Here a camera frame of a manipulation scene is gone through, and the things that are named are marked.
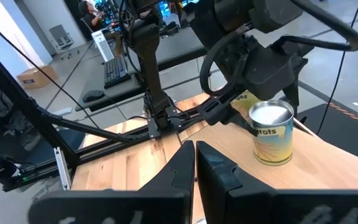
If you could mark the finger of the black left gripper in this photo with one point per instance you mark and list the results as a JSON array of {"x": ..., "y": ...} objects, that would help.
[
  {"x": 303, "y": 121},
  {"x": 213, "y": 112}
]

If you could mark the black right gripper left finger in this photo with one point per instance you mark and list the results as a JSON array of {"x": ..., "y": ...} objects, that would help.
[{"x": 135, "y": 205}]

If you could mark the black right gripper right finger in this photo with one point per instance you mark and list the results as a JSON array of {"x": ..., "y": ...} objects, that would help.
[{"x": 259, "y": 208}]

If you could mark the carrots can teal yellow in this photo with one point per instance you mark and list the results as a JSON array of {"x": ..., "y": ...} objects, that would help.
[{"x": 273, "y": 143}]

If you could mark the green oranges can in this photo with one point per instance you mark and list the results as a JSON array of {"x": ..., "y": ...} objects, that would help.
[{"x": 249, "y": 102}]

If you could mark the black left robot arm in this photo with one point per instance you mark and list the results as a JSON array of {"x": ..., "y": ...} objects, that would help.
[{"x": 149, "y": 62}]

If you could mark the black mat orange stripe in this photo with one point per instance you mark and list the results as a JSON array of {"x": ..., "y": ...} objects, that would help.
[{"x": 353, "y": 140}]

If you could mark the dark grey desk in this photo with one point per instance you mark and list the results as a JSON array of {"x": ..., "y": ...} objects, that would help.
[{"x": 179, "y": 46}]

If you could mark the silver aluminium extrusion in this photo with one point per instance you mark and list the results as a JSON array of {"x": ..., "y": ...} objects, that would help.
[{"x": 62, "y": 169}]

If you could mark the black computer keyboard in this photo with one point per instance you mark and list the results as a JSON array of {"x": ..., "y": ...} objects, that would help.
[{"x": 115, "y": 71}]

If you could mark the black computer mouse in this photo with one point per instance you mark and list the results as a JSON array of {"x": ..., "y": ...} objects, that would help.
[{"x": 92, "y": 96}]

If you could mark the white printed paper sheet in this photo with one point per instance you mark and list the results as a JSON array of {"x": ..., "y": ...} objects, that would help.
[{"x": 104, "y": 48}]

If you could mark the person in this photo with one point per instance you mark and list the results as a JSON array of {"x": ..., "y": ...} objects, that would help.
[{"x": 92, "y": 18}]

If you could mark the brown cardboard box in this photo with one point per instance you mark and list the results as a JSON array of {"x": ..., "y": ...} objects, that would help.
[{"x": 36, "y": 77}]

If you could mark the grey office chair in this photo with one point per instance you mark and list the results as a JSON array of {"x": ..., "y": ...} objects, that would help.
[{"x": 61, "y": 35}]

